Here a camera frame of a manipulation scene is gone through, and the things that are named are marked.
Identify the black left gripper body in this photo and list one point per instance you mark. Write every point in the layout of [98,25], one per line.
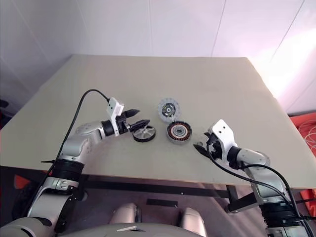
[122,124]

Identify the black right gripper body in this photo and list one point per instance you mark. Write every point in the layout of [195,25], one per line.
[215,148]

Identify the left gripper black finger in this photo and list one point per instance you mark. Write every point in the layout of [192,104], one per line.
[131,112]
[140,124]

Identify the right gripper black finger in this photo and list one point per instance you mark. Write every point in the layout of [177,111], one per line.
[201,149]
[208,134]

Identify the silver round motor cover plate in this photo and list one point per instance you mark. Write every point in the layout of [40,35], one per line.
[165,105]

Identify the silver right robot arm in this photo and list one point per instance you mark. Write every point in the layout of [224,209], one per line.
[251,156]

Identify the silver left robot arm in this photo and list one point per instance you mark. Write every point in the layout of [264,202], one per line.
[74,145]

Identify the copper wound motor stator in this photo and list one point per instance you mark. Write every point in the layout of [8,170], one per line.
[170,135]

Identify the black rotor with silver spokes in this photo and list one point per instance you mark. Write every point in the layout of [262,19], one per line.
[144,133]

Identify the silver rounded robot leg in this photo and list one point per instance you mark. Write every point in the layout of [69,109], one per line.
[126,213]
[193,221]

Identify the red plastic crate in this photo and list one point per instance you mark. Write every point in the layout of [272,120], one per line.
[295,123]

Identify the grey robot torso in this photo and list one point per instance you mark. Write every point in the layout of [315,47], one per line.
[103,230]

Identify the small red box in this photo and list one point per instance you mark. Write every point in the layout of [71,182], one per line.
[21,180]

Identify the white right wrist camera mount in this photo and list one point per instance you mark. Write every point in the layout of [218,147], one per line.
[223,134]

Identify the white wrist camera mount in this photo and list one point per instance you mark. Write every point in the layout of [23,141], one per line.
[223,134]
[115,106]

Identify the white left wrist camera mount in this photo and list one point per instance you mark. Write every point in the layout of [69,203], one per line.
[115,106]

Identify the black metal table frame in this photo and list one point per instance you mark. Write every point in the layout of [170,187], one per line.
[148,187]

